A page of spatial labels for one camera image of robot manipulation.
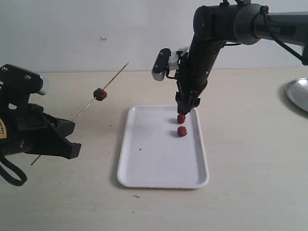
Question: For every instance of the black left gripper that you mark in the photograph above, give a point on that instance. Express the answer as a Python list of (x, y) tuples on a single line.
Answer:
[(29, 130)]

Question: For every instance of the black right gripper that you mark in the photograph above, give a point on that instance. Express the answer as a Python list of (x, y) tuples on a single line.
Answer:
[(190, 86)]

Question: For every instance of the dark red bead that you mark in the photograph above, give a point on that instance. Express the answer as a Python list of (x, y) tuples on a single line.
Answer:
[(181, 119), (99, 94), (182, 131)]

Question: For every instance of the thin metal skewer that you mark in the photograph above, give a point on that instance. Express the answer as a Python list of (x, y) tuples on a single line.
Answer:
[(90, 102)]

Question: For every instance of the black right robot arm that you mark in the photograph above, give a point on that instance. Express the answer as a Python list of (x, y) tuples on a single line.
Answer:
[(244, 23)]

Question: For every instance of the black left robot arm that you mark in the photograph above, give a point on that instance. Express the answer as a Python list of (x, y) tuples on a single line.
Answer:
[(26, 128)]

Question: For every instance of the white rectangular tray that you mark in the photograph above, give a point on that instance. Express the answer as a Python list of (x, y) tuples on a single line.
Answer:
[(153, 155)]

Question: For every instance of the round steel plate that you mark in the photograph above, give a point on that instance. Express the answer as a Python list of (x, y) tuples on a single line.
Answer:
[(297, 92)]

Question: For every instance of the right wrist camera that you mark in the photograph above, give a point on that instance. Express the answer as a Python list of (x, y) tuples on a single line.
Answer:
[(167, 63)]

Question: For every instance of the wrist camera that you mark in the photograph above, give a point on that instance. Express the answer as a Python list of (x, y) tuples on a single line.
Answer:
[(167, 63), (18, 83)]

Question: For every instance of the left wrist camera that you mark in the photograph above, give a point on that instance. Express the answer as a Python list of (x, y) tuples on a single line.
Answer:
[(18, 83)]

